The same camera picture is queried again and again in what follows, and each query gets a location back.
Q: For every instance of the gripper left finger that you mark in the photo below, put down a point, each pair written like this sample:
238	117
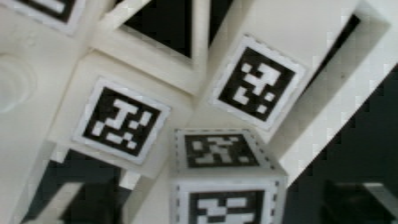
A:
57	205

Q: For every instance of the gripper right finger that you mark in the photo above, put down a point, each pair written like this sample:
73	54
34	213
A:
359	203

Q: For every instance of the small white tag cube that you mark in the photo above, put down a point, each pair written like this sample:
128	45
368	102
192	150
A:
227	179

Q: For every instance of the white chair back frame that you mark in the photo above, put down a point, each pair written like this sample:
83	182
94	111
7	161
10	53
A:
67	52

